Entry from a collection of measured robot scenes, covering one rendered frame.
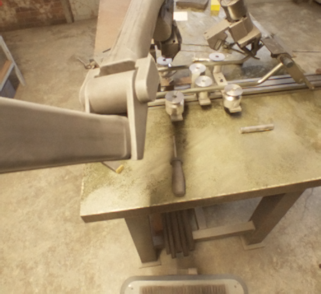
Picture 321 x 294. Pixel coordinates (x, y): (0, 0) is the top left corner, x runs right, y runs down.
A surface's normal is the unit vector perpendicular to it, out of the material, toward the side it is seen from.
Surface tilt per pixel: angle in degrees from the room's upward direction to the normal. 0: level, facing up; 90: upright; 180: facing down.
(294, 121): 0
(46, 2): 90
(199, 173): 0
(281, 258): 0
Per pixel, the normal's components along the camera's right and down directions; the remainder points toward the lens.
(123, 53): -0.32, -0.58
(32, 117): 0.93, -0.14
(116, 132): 0.83, -0.15
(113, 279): -0.04, -0.67
